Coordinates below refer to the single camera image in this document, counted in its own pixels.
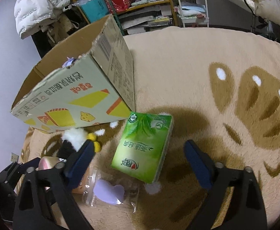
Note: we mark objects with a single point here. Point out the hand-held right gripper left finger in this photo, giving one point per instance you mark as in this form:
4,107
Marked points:
81,163

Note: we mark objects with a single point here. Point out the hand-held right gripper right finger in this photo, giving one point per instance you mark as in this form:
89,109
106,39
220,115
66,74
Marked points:
197,163

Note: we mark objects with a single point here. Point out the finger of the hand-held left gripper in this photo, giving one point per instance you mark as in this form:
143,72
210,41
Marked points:
12,172

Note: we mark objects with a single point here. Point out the black and white plush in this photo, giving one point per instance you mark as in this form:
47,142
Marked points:
74,135

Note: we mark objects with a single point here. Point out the pink striped squishy toy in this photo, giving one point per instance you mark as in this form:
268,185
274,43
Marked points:
46,164

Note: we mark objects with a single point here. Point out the green tissue pack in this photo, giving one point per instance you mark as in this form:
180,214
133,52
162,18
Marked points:
142,146

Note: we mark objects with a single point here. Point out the printed cardboard box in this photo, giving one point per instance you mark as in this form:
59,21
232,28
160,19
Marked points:
65,100

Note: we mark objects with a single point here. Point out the small brown bear packet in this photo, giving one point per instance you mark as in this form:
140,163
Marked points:
83,184

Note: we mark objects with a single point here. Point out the purple heart sponge packet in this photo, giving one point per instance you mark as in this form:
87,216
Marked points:
108,191

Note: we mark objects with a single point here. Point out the black coat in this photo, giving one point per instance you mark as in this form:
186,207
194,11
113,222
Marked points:
42,44

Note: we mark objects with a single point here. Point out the beige coat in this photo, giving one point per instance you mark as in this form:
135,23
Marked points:
58,28

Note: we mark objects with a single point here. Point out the pile of books and papers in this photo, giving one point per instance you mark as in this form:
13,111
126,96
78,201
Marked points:
144,21

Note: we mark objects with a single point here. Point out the white trolley cart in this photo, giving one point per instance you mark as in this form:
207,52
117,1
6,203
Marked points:
192,7

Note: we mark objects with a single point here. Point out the green pole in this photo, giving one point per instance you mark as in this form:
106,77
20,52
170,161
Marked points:
113,9

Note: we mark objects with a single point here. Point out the teal bag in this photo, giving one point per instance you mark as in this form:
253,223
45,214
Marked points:
94,6

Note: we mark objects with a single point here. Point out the wooden shelf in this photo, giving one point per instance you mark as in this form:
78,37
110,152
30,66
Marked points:
159,7

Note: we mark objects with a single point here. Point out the white puffer jacket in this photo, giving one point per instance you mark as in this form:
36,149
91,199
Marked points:
36,4

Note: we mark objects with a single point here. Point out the white wall socket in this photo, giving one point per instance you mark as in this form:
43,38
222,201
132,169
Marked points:
14,157

